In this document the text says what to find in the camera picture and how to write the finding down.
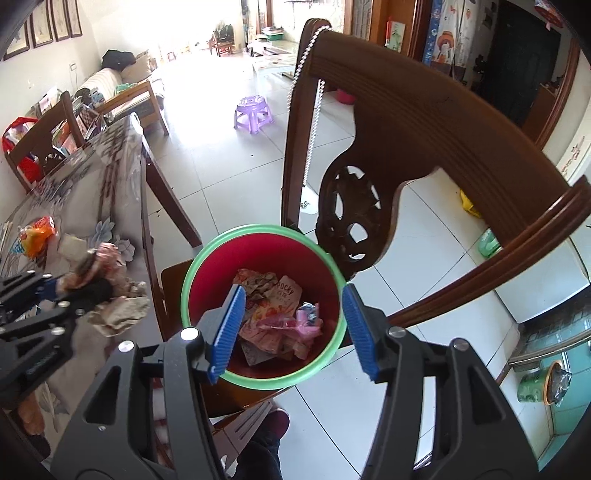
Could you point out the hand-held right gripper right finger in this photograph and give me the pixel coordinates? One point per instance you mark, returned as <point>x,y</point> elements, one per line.
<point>360,332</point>

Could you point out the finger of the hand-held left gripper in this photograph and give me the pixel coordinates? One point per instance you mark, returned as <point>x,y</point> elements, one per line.
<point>87,297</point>
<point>44,288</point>

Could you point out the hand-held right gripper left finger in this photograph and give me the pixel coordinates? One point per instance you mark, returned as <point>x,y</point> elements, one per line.
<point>228,332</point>

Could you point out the beige paper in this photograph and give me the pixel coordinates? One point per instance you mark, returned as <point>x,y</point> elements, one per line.
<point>120,316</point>

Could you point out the pink patterned wrapper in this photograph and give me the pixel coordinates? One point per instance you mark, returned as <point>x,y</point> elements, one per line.
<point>115,272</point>

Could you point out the red bin with green rim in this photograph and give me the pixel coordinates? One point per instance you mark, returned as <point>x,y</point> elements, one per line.
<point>258,254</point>

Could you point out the person's left hand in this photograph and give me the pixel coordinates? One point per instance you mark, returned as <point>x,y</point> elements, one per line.
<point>32,413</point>

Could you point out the red printed snack packet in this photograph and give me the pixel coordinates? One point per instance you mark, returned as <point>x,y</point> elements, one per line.
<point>258,330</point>

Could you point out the orange snack bag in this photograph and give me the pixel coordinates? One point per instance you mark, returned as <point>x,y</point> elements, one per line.
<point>37,235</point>

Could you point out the crumpled brown paper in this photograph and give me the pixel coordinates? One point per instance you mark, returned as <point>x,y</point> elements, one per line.
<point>256,281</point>

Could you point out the pink plastic wrapper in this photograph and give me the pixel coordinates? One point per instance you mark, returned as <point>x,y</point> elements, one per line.
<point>300,323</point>

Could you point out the beige snack box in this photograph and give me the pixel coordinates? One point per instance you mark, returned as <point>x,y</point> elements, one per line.
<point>288,293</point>

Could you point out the red cloth bag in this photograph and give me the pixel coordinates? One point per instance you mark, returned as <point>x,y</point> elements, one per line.
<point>27,170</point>

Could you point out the person's leg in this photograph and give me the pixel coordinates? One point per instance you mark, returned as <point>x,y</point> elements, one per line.
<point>263,452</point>

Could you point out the colourful books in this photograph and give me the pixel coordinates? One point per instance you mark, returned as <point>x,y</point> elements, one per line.
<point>67,138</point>

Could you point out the green plastic container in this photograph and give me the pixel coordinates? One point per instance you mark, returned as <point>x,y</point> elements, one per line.
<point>489,243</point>

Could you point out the yellow plastic bag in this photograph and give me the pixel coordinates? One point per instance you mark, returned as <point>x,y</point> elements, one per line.
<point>471,205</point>

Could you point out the dark wooden dining chair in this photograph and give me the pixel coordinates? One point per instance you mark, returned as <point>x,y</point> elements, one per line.
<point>74,117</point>

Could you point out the green ceramic pot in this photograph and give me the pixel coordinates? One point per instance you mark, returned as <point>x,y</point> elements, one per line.
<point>531,387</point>

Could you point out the white cabinet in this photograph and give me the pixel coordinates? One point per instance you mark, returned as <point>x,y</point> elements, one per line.
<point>540,286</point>

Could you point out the carved wooden chair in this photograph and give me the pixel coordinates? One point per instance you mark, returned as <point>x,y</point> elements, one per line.
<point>415,138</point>

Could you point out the purple plastic stool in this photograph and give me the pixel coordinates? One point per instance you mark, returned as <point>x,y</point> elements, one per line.
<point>253,108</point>

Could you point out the pink plastic basin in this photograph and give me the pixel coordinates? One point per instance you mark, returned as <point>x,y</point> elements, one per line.
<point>344,96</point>

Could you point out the black bag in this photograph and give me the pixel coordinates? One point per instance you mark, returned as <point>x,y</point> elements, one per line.
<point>117,59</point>

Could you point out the low coffee table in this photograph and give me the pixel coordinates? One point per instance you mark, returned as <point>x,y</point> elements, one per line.
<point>277,60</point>

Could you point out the small wooden chair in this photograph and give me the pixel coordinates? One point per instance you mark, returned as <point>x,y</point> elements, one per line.
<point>224,44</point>

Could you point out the colourful picture board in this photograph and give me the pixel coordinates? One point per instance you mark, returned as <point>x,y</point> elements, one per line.
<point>395,34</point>

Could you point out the dark door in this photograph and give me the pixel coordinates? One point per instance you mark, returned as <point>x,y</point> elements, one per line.
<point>512,60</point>

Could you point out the brown wooden cabinet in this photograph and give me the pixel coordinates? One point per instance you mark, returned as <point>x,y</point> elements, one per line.
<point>369,18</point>

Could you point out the red hanging ornament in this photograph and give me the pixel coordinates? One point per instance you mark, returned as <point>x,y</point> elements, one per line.
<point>549,11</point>

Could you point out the wooden frame sofa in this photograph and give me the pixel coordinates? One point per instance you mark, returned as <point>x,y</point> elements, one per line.
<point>111,83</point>

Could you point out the framed wall picture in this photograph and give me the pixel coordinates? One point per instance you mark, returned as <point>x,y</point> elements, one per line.
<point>74,14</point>
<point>16,40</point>
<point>41,25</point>
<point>60,18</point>

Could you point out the cartoon wall poster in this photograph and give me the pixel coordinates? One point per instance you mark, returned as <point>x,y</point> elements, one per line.
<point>443,41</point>

